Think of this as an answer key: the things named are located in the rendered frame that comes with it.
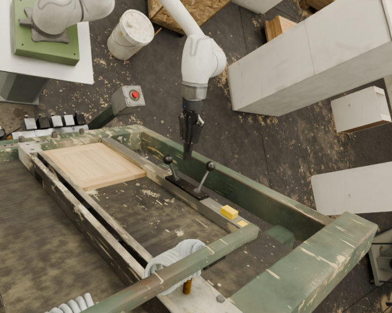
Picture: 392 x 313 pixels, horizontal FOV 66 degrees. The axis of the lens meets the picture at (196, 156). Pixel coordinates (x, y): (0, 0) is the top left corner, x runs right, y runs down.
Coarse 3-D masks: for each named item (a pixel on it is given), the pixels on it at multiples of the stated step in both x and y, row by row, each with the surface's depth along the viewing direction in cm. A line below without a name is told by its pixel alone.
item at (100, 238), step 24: (24, 144) 126; (48, 168) 113; (48, 192) 105; (72, 192) 98; (72, 216) 91; (96, 216) 87; (96, 240) 80; (120, 240) 76; (192, 240) 52; (120, 264) 71; (144, 264) 71; (192, 288) 59; (168, 312) 59; (192, 312) 54; (216, 312) 54; (240, 312) 55
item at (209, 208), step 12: (108, 144) 148; (120, 144) 147; (132, 156) 134; (144, 168) 127; (156, 168) 125; (156, 180) 122; (180, 192) 111; (192, 204) 107; (204, 204) 103; (216, 204) 103; (216, 216) 99; (228, 228) 96; (252, 240) 93
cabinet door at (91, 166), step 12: (96, 144) 149; (60, 156) 132; (72, 156) 133; (84, 156) 135; (96, 156) 136; (108, 156) 137; (120, 156) 138; (72, 168) 122; (84, 168) 124; (96, 168) 125; (108, 168) 126; (120, 168) 127; (132, 168) 128; (84, 180) 114; (96, 180) 115; (108, 180) 116; (120, 180) 118
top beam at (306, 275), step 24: (312, 240) 80; (336, 240) 81; (360, 240) 82; (288, 264) 70; (312, 264) 71; (336, 264) 72; (240, 288) 62; (264, 288) 62; (288, 288) 63; (312, 288) 64; (264, 312) 56; (288, 312) 57
